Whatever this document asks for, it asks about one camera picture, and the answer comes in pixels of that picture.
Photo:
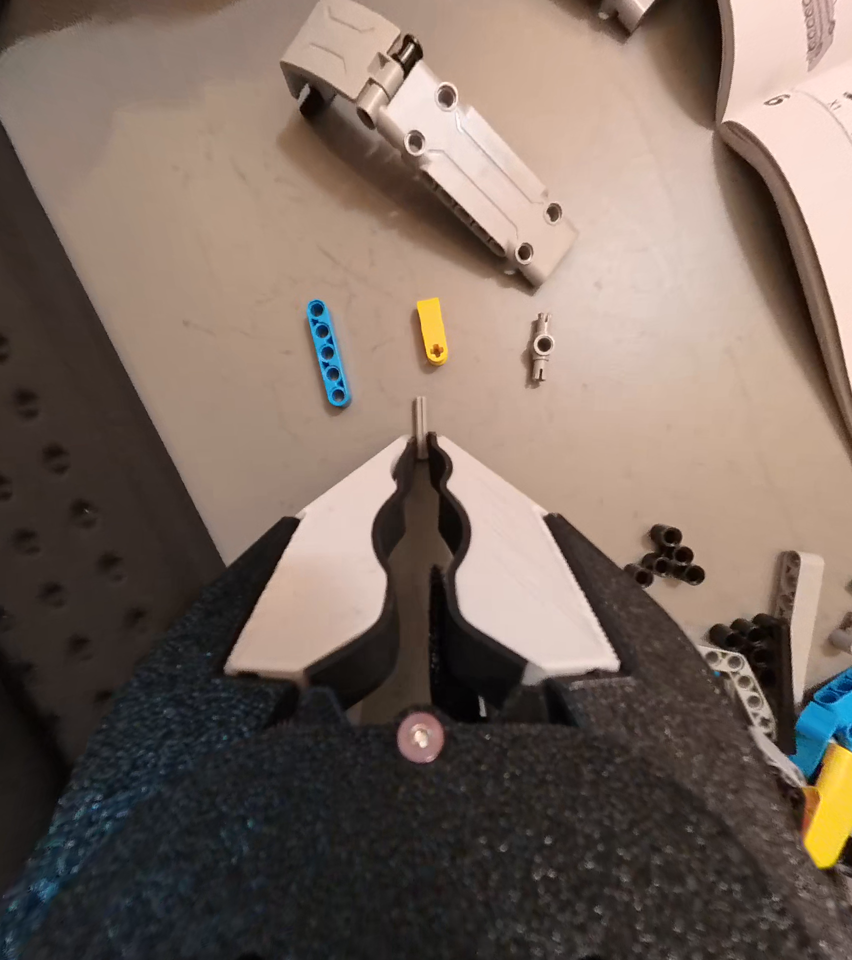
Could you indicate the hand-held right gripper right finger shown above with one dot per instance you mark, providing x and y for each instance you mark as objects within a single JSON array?
[{"x": 531, "y": 600}]

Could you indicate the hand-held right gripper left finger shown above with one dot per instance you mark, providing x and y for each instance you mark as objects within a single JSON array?
[{"x": 313, "y": 600}]

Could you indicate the short grey axle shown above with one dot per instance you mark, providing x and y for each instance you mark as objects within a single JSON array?
[{"x": 421, "y": 424}]

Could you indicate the grey pin connector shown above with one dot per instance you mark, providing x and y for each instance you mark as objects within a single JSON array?
[{"x": 542, "y": 349}]

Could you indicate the pile of small brick parts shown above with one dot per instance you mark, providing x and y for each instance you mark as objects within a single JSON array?
[{"x": 831, "y": 712}]

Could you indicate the grey brick frame piece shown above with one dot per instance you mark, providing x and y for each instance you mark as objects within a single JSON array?
[{"x": 471, "y": 165}]

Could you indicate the grey brick panel assembly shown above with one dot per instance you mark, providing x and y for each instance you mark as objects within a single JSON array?
[{"x": 625, "y": 9}]

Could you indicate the grey desk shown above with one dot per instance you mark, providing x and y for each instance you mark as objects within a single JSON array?
[{"x": 208, "y": 225}]

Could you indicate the small black brick connector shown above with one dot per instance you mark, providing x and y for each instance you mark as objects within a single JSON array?
[{"x": 666, "y": 555}]

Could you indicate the blue brick beam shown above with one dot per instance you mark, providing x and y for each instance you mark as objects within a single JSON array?
[{"x": 328, "y": 352}]

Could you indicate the yellow wedge brick piece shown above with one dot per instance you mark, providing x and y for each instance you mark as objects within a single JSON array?
[{"x": 432, "y": 330}]

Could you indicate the black perforated panel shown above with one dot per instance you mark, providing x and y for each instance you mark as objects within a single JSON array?
[{"x": 43, "y": 450}]

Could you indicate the open instruction booklet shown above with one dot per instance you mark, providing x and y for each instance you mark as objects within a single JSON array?
[{"x": 846, "y": 187}]

